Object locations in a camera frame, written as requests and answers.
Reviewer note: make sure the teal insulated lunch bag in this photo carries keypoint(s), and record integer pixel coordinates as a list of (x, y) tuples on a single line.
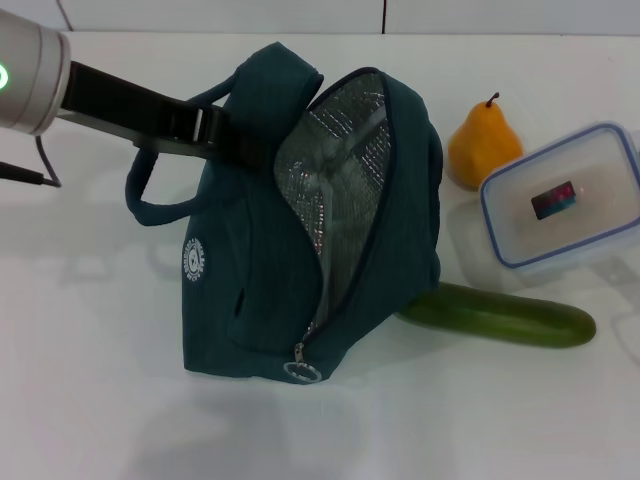
[(240, 260)]

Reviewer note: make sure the green cucumber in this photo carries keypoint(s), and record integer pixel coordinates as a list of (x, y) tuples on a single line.
[(500, 320)]

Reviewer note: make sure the orange pear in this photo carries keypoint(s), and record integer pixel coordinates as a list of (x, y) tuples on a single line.
[(480, 145)]

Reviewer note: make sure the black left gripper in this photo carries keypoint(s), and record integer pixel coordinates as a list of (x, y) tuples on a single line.
[(135, 115)]

